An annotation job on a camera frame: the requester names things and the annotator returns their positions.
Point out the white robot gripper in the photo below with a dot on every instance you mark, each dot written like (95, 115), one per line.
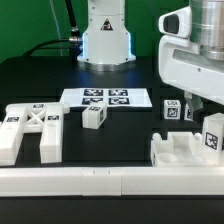
(191, 52)

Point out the white chair seat block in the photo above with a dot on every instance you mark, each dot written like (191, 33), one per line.
(180, 149)

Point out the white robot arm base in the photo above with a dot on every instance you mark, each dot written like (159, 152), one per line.
(106, 41)

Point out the white tagged cube right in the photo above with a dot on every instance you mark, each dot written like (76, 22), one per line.
(187, 114)

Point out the white tagged cube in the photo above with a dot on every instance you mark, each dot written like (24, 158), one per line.
(172, 109)
(187, 114)

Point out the white tagged cube left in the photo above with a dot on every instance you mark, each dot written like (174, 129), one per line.
(172, 109)

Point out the white tag sheet plate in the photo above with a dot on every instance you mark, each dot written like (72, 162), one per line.
(113, 97)

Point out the white front rail barrier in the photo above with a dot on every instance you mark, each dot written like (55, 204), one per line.
(124, 181)

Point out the white chair back frame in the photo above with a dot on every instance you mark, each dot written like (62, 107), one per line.
(44, 118)

